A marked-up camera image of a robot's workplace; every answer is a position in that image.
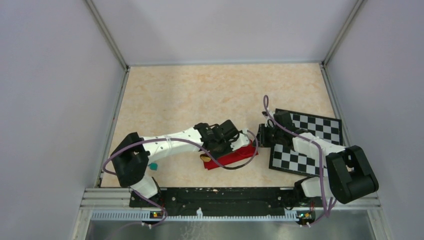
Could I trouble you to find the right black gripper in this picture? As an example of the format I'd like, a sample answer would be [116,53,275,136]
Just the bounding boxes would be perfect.
[251,123,284,148]

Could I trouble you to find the red cloth napkin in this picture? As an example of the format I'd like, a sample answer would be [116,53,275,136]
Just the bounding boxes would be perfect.
[203,140,256,170]

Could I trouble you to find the gold spoon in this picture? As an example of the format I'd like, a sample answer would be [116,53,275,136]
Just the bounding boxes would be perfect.
[199,154,212,163]

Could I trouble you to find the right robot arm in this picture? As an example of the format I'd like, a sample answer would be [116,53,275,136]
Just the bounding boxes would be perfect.
[257,109,380,206]

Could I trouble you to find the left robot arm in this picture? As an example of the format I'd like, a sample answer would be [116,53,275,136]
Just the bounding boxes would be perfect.
[110,119,250,207]

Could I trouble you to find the black white checkerboard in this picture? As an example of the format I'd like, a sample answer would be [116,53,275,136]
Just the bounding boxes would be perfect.
[269,111,343,177]

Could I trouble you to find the teal cube block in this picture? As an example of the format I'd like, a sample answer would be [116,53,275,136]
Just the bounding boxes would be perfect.
[148,162,158,171]

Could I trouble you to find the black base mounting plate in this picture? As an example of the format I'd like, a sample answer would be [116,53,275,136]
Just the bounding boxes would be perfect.
[150,187,311,217]

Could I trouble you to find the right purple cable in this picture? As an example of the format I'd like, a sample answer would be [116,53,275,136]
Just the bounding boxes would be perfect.
[262,95,339,228]

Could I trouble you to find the aluminium front rail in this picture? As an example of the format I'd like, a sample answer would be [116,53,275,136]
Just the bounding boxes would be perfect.
[79,187,382,223]

